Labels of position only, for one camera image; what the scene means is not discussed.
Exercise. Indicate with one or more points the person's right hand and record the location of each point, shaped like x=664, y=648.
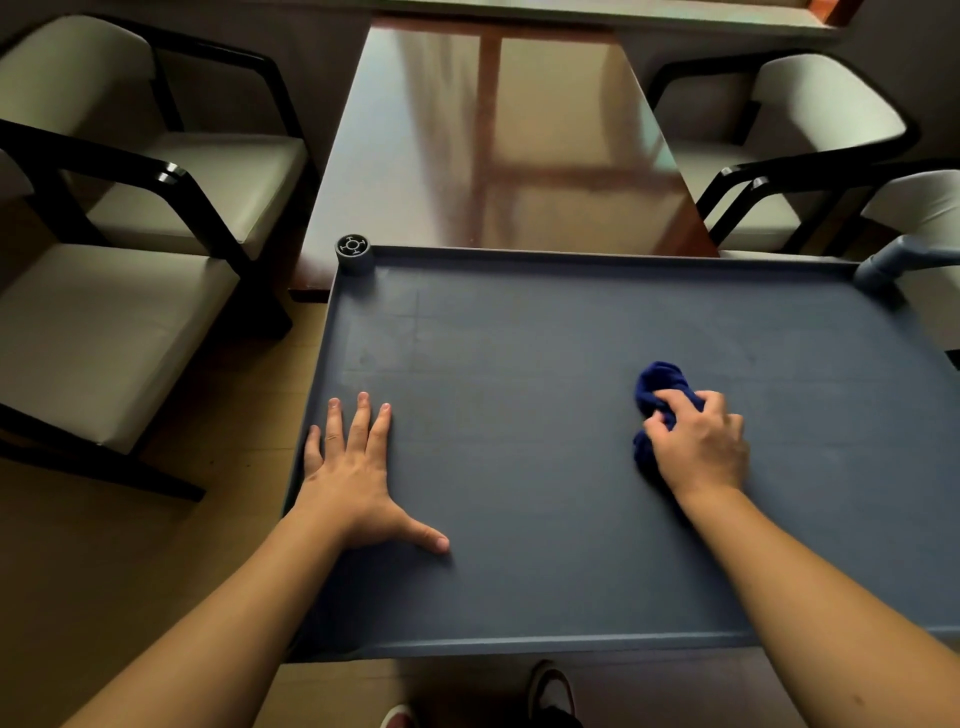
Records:
x=701, y=450

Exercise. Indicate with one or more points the person's left hand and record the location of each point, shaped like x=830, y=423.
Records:
x=352, y=487

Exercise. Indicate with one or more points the dark blue cloth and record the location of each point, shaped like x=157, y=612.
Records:
x=660, y=382

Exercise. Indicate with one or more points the grey layered cart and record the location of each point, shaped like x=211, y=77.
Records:
x=540, y=420

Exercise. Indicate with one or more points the person's right forearm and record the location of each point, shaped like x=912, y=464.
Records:
x=825, y=607

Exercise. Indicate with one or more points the person's left forearm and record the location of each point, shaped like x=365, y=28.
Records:
x=225, y=630

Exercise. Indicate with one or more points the person's left shoe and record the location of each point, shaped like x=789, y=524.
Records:
x=397, y=718

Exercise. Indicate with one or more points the person's shoe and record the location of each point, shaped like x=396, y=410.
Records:
x=551, y=690
x=397, y=718

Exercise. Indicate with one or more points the person's right shoe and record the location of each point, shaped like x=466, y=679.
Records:
x=551, y=690

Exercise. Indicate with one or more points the white cushioned black armchair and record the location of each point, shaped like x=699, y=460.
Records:
x=922, y=202
x=202, y=172
x=97, y=330
x=817, y=97

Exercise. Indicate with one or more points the brown glossy wooden table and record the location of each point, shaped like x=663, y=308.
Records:
x=525, y=135

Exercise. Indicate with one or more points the brown framed window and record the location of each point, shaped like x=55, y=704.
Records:
x=831, y=7

